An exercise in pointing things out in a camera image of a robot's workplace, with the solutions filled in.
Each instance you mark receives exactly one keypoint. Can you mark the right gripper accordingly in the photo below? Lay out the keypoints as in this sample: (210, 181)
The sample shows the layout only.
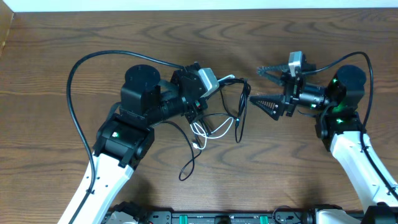
(291, 96)

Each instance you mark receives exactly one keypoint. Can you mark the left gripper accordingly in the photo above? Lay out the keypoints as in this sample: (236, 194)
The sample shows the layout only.
(179, 80)

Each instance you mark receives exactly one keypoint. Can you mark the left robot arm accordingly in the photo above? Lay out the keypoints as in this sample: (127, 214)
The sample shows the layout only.
(125, 137)

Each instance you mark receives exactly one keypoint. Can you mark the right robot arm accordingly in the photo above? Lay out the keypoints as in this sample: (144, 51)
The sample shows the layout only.
(342, 131)

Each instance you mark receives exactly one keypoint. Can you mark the brown cardboard panel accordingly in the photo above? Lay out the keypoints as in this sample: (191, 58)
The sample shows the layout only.
(6, 19)

